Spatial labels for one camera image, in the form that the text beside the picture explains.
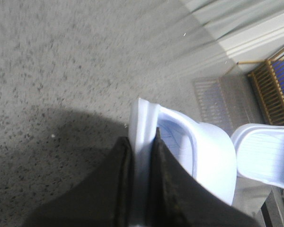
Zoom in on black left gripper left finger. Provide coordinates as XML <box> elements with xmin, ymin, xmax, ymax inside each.
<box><xmin>23</xmin><ymin>137</ymin><xmax>133</xmax><ymax>227</ymax></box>

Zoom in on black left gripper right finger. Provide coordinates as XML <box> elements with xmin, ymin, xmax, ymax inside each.
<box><xmin>146</xmin><ymin>129</ymin><xmax>258</xmax><ymax>227</ymax></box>

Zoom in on light blue slipper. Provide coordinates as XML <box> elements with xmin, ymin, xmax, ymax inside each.
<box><xmin>231</xmin><ymin>123</ymin><xmax>284</xmax><ymax>189</ymax></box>
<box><xmin>128</xmin><ymin>98</ymin><xmax>237</xmax><ymax>227</ymax></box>

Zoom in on wooden slatted rack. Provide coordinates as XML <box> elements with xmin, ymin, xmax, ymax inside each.
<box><xmin>237</xmin><ymin>46</ymin><xmax>284</xmax><ymax>126</ymax></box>

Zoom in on pale grey-green curtain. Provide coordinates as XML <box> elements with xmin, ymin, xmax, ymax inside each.
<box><xmin>183</xmin><ymin>0</ymin><xmax>284</xmax><ymax>70</ymax></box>

